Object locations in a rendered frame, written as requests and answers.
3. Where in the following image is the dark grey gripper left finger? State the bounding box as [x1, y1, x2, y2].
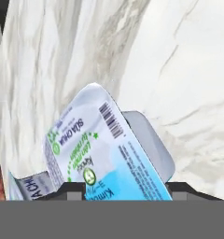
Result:
[38, 181, 87, 202]

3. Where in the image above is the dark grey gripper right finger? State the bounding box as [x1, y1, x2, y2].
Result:
[164, 181, 224, 202]

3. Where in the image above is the large blue white yogurt container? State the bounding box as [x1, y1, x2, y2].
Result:
[42, 82, 176, 202]

